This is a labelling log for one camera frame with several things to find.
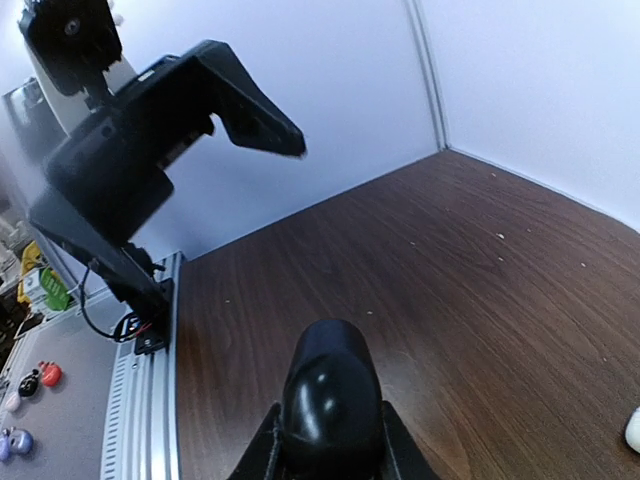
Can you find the green yellow items outside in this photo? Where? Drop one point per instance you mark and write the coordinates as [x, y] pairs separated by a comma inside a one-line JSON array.
[[40, 287]]

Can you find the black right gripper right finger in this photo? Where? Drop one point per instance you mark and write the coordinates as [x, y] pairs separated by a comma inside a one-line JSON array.
[[403, 459]]

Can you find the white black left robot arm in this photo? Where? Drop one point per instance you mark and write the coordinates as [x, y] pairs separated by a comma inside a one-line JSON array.
[[109, 175]]

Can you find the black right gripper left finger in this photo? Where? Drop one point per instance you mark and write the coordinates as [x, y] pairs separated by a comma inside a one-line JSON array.
[[261, 459]]

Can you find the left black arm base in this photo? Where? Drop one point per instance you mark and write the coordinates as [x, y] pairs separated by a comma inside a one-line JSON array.
[[148, 323]]

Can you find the aluminium front rail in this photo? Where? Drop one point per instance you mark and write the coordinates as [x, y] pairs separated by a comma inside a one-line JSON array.
[[140, 431]]

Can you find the pink earbud case outside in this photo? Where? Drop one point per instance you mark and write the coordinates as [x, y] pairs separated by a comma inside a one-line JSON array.
[[12, 402]]

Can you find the white earbud charging case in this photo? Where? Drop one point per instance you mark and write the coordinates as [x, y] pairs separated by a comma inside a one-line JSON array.
[[632, 431]]

